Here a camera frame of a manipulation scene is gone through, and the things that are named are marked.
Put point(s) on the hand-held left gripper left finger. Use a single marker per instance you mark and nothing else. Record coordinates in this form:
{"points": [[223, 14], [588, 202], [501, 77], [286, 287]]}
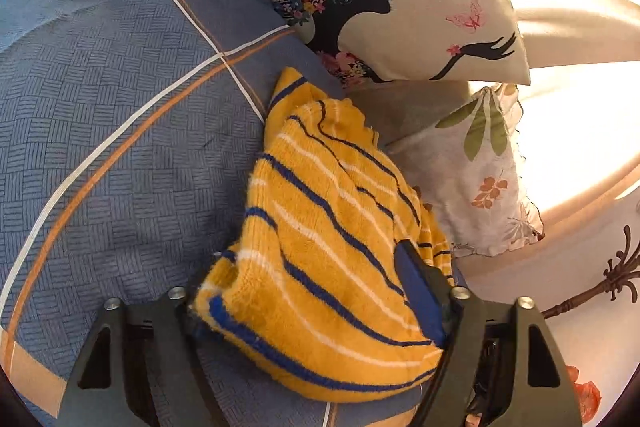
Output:
{"points": [[167, 327]]}

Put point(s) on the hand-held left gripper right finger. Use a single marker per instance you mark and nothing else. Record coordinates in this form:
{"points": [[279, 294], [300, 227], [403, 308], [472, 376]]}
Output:
{"points": [[417, 292]]}

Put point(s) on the yellow striped knit sweater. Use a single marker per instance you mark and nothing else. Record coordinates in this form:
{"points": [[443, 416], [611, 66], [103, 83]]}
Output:
{"points": [[325, 257]]}

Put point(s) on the white leaf print pillow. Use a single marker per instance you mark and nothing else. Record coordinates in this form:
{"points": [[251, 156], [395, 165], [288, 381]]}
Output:
{"points": [[475, 167]]}

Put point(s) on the orange red object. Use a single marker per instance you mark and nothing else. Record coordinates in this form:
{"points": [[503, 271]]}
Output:
{"points": [[585, 394]]}

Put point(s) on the dark ornate stand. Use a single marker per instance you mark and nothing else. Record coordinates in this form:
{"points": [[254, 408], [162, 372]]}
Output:
{"points": [[617, 274]]}

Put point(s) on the blue patterned bed sheet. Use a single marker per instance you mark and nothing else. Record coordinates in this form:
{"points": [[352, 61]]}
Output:
{"points": [[110, 117]]}

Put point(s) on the beige curtain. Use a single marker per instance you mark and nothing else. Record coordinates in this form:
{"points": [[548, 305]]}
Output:
{"points": [[575, 22]]}

